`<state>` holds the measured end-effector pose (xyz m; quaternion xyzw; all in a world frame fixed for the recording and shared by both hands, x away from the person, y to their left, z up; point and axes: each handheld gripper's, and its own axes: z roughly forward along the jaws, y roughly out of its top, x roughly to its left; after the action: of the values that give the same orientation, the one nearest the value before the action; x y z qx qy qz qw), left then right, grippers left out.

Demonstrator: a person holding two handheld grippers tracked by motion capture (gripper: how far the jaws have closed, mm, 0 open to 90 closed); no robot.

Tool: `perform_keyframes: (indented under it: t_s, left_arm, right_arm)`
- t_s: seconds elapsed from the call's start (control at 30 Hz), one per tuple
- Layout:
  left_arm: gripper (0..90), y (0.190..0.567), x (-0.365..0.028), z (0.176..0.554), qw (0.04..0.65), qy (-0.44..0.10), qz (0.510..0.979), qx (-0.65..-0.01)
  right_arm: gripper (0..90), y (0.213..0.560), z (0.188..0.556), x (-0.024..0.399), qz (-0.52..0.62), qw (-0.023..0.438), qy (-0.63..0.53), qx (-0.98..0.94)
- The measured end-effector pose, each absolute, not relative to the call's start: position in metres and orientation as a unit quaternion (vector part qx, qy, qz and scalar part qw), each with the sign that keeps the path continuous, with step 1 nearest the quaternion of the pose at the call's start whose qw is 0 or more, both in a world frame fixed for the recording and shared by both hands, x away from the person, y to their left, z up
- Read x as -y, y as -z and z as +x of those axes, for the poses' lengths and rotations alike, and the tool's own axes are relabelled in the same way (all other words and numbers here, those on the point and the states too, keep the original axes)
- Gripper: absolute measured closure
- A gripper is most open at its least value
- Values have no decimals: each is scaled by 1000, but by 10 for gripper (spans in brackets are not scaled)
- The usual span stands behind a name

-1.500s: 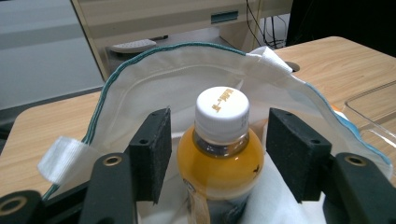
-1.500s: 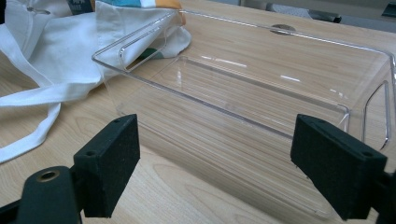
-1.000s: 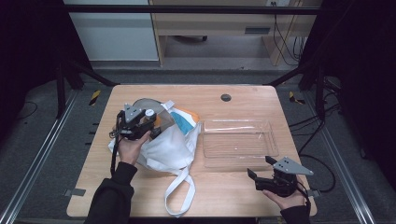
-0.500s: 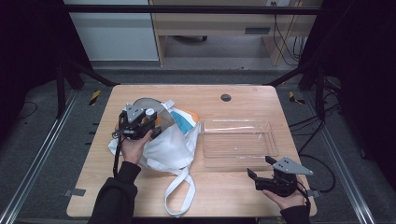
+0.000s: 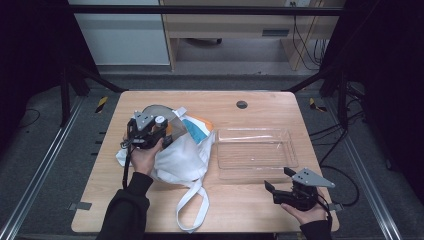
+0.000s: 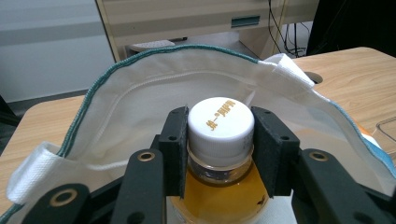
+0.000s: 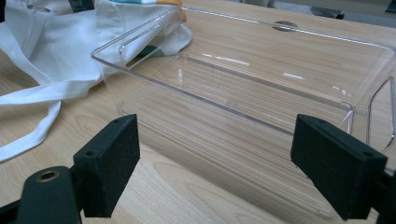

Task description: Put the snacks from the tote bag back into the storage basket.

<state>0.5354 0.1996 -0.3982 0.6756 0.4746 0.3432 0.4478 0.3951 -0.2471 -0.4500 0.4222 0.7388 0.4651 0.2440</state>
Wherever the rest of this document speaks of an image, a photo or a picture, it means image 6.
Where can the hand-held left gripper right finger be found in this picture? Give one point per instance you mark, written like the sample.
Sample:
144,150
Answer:
271,149

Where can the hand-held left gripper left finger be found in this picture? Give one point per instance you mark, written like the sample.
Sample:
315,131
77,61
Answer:
174,149

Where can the amber drink bottle white cap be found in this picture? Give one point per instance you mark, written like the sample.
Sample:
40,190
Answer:
221,127

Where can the white tote bag teal trim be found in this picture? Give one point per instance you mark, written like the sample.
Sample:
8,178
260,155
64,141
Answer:
140,102

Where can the clear plastic storage bin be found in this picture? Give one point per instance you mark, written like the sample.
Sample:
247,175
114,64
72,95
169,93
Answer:
387,130

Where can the grey perforated plate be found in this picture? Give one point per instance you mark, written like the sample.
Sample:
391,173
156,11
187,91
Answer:
149,46

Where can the small black bar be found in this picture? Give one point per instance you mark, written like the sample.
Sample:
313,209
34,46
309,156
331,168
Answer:
179,39

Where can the beige cabinet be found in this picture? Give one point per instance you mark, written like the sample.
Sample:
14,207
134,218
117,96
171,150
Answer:
174,18

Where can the large dark object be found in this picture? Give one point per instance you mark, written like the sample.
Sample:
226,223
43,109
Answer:
351,25

